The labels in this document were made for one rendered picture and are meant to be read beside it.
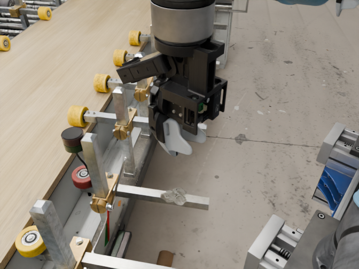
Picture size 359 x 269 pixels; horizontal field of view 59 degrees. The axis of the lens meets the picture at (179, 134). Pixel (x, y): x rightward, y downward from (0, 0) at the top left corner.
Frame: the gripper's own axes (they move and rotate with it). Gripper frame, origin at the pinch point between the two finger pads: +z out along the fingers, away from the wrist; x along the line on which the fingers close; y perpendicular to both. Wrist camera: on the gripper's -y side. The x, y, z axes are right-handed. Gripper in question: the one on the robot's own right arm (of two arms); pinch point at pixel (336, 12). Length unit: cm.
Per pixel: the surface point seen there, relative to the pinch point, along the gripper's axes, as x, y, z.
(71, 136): -80, -39, 20
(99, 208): -81, -33, 47
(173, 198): -65, -16, 45
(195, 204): -61, -10, 46
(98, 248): -88, -27, 54
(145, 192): -68, -26, 46
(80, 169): -77, -46, 41
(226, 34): 160, -132, 93
